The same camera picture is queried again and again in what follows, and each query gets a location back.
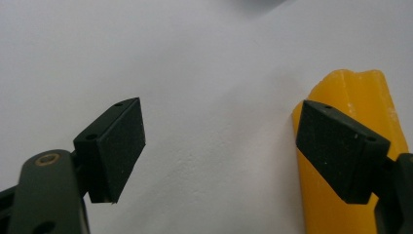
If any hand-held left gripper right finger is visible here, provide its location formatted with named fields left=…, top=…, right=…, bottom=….
left=295, top=99, right=392, bottom=206

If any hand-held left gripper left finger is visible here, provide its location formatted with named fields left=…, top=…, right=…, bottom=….
left=72, top=97, right=147, bottom=205

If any yellow plastic banana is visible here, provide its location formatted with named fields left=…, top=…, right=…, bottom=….
left=291, top=68, right=410, bottom=234

